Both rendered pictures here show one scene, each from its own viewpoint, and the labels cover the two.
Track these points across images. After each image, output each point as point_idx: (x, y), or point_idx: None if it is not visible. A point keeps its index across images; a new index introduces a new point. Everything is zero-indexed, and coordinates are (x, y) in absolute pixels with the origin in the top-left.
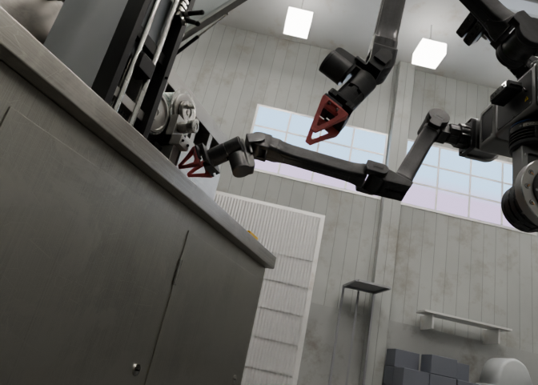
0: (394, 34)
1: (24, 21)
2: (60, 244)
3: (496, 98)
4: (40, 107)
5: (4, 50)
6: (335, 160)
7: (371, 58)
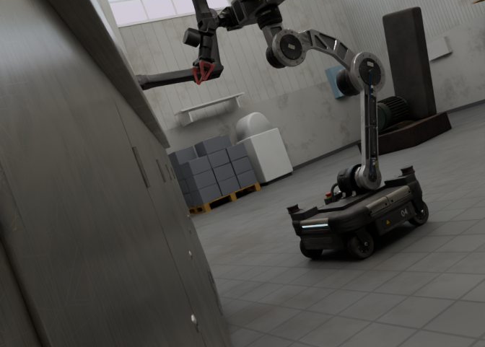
0: (208, 8)
1: None
2: (173, 182)
3: (243, 0)
4: (155, 139)
5: (158, 128)
6: (180, 72)
7: (206, 28)
